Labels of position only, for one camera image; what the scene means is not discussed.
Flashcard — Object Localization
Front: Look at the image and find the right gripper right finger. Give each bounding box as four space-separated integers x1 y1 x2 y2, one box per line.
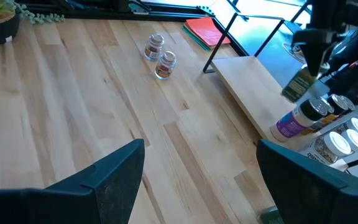
256 139 358 224

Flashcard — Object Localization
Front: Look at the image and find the olive spice bottle black lid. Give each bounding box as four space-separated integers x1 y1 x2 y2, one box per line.
280 63 319 104

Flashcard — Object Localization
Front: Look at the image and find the red notebook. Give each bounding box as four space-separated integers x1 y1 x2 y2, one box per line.
185 16 232 49

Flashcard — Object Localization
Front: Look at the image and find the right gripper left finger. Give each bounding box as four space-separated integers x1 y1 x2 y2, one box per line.
0 139 145 224

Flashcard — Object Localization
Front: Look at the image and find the green notebook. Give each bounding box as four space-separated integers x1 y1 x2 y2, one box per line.
181 25 213 52

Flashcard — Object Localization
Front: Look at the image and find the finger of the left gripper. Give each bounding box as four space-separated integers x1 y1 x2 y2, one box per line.
292 28 334 77

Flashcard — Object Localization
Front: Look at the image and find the green box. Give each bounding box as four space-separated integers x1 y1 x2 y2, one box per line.
257 205 285 224

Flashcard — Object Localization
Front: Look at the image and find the wooden shelf black metal frame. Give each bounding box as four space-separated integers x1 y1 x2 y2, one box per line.
202 12 358 175

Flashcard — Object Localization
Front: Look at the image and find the small glass jar cork lid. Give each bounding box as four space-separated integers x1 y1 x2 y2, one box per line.
144 33 165 62
154 50 178 80

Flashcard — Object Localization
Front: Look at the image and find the garlic powder bottle purple label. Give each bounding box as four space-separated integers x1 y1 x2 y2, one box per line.
270 97 335 143

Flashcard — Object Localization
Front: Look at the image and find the orange spice bottle black lid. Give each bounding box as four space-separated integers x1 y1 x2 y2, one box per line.
337 95 357 114
300 94 349 137

